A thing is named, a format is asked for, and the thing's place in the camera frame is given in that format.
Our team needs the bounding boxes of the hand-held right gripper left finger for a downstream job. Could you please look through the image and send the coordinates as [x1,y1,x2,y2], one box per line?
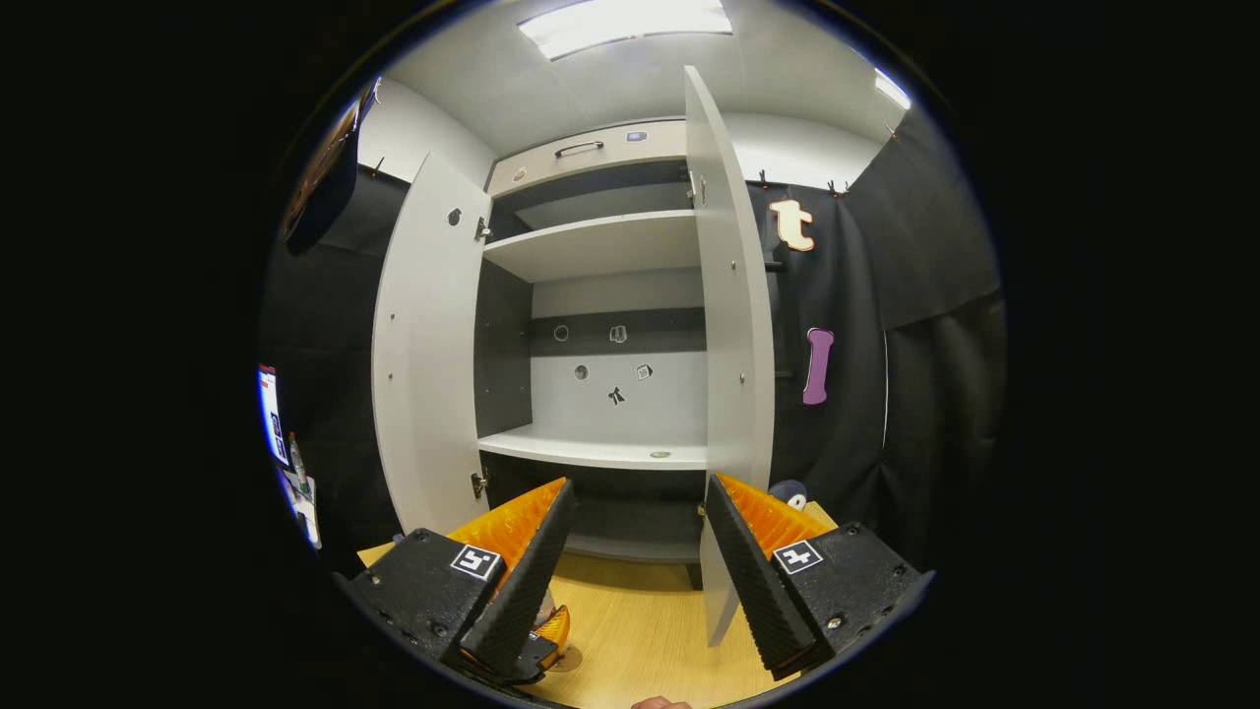
[346,477,580,680]

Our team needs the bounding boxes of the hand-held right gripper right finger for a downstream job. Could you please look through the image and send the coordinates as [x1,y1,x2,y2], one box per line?
[701,472,934,683]

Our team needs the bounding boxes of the grey cabinet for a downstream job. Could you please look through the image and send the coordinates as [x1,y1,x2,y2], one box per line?
[472,119,712,565]

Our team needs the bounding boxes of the grey cabinet door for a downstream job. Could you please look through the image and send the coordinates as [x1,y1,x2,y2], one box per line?
[683,65,777,649]
[371,152,494,539]

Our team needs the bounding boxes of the grey cabinet shelf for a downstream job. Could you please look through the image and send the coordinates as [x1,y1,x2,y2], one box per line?
[481,209,703,285]
[476,422,711,472]

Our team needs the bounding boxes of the grey cabinet drawer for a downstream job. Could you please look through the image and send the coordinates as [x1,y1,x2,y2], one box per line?
[486,119,688,199]

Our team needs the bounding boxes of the white paper sheets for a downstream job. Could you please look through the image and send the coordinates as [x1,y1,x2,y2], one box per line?
[280,470,325,550]

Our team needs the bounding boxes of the black backdrop cloth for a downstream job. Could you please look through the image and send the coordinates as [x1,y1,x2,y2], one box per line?
[258,106,1011,577]

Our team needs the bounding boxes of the lit screen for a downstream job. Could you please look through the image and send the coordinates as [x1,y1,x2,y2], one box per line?
[257,363,292,467]

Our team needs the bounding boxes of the small ceiling light panel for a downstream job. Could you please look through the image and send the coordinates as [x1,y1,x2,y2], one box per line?
[873,66,914,112]

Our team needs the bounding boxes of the large ceiling light panel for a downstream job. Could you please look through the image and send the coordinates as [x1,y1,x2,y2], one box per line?
[516,0,735,63]

